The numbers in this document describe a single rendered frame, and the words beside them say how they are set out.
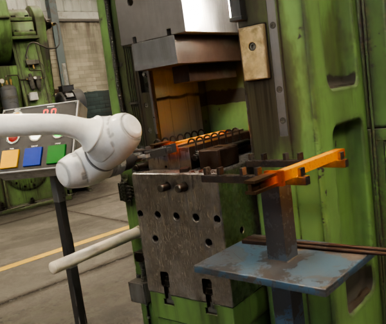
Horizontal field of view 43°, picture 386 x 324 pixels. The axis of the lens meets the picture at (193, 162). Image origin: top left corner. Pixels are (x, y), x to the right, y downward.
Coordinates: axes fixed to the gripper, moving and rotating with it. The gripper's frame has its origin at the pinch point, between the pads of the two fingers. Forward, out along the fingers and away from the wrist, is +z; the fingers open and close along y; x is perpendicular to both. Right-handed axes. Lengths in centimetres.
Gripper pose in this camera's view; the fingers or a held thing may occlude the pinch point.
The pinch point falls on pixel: (161, 149)
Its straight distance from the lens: 167.6
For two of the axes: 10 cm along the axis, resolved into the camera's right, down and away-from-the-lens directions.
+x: -1.3, -9.8, -1.4
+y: 7.8, -0.2, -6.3
